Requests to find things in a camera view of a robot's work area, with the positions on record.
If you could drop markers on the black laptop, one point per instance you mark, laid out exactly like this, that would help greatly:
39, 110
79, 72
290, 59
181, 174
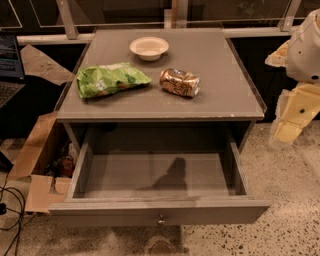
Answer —
12, 75

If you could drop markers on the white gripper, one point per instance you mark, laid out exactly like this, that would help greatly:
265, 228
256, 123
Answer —
305, 55

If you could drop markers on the grey cabinet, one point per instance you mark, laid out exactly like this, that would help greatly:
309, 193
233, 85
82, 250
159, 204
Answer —
226, 92

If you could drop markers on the open grey top drawer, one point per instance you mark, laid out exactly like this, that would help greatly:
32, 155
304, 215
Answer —
128, 176

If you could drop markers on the metal railing frame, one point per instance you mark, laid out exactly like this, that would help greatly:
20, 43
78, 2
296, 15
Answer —
73, 21

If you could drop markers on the green chip bag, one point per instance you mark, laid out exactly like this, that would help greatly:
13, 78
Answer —
97, 81

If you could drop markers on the white paper bowl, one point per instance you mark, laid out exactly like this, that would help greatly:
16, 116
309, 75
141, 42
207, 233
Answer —
149, 48

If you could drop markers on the open cardboard box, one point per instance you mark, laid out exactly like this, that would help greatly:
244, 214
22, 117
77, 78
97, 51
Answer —
41, 147

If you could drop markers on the orange soda can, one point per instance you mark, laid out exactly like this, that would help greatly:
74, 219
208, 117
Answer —
179, 82

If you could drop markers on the metal drawer knob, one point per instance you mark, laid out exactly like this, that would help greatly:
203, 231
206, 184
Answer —
161, 220

